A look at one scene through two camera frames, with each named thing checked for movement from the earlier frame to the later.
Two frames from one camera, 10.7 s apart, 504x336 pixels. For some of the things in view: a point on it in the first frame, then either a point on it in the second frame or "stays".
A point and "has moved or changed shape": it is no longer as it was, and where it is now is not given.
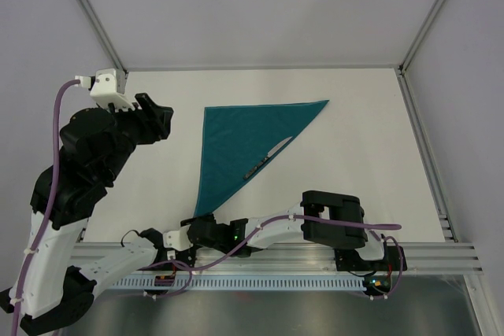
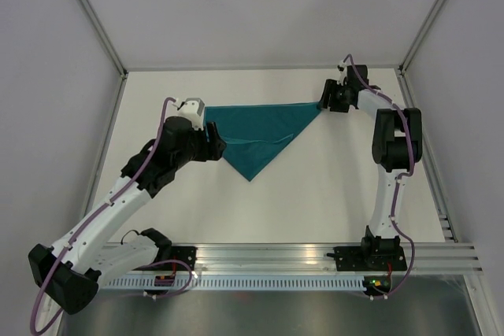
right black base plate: [348, 260] stays
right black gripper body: [208, 217] -> [338, 97]
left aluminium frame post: [86, 6] stays
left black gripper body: [135, 127] -> [198, 147]
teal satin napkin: [235, 138] has moved or changed shape
